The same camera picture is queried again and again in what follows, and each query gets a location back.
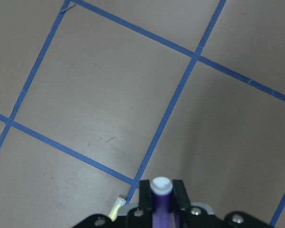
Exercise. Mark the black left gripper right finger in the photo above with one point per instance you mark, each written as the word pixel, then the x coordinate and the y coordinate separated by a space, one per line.
pixel 180 200

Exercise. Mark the yellow highlighter pen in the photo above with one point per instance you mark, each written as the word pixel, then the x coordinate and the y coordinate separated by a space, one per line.
pixel 120 202

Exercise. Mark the purple highlighter pen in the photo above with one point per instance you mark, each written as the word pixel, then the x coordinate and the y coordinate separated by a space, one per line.
pixel 161 188

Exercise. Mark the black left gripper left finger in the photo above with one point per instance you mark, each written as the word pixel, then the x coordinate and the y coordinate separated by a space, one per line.
pixel 144 195

